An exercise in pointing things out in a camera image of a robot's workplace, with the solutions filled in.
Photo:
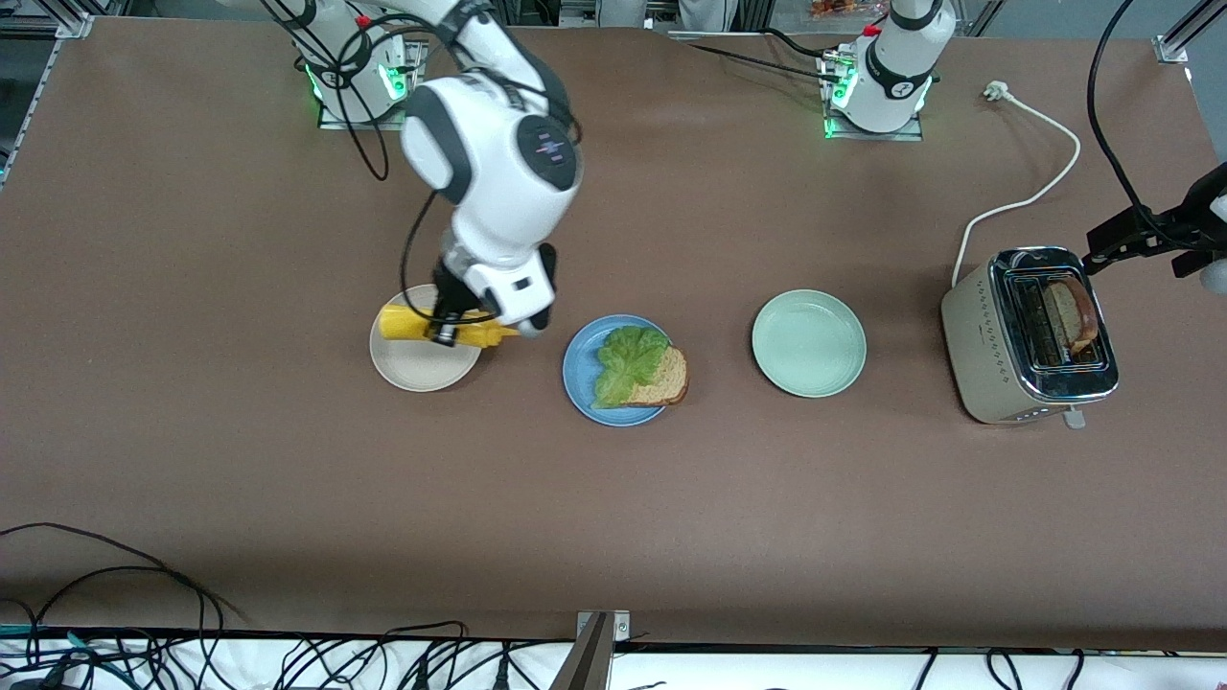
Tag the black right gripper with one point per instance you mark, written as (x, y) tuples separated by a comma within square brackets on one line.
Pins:
[(449, 300)]

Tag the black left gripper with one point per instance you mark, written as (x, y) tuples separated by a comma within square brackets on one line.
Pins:
[(1143, 228)]

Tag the yellow squeeze bottle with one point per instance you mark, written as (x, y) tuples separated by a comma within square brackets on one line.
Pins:
[(403, 323)]

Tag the dark crust bread slice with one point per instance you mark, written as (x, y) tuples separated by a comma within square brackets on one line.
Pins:
[(1074, 316)]

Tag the green lettuce leaf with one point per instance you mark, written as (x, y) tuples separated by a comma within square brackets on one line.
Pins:
[(623, 359)]

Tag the light brown bread slice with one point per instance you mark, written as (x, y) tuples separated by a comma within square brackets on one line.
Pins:
[(666, 379)]

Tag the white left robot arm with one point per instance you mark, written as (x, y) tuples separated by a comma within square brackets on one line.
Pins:
[(891, 77)]

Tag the beige round plate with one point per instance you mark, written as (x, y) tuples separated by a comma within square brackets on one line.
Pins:
[(422, 369)]

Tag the blue round plate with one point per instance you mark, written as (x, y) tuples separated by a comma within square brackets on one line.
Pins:
[(578, 369)]

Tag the green round plate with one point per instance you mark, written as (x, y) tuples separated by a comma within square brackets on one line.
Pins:
[(808, 343)]

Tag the beige chrome toaster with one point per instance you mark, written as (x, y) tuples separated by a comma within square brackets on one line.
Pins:
[(978, 355)]

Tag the orange snack packet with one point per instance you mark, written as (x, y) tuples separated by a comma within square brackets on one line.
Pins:
[(844, 8)]

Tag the person in light clothes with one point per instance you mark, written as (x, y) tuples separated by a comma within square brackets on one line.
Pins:
[(709, 10)]

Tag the aluminium frame profile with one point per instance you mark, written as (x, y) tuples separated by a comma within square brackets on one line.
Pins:
[(72, 24), (1171, 48)]

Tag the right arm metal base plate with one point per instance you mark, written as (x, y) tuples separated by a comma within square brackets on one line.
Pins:
[(369, 125)]

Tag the metal table edge bracket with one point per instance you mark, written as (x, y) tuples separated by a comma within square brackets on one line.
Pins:
[(590, 661)]

